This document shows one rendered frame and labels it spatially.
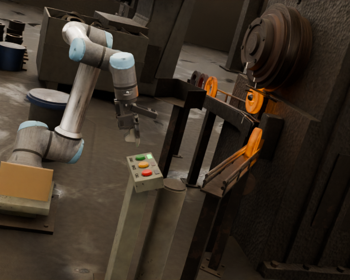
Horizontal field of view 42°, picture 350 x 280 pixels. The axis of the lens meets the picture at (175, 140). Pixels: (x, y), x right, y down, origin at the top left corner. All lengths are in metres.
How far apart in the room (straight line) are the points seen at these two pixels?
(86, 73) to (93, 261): 0.94
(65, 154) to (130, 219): 0.75
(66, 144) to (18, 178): 0.30
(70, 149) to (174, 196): 0.79
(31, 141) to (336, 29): 1.61
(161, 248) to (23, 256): 0.63
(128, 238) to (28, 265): 0.50
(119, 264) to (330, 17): 1.54
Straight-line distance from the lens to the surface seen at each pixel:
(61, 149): 2.49
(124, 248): 1.95
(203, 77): 3.46
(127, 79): 1.74
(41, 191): 2.42
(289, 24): 2.44
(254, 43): 2.53
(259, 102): 2.58
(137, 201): 1.85
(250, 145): 2.10
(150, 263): 2.07
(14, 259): 2.22
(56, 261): 2.23
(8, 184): 2.43
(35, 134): 2.48
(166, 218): 1.95
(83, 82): 2.42
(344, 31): 2.32
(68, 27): 2.33
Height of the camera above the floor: 1.28
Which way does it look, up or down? 18 degrees down
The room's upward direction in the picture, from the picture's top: 15 degrees clockwise
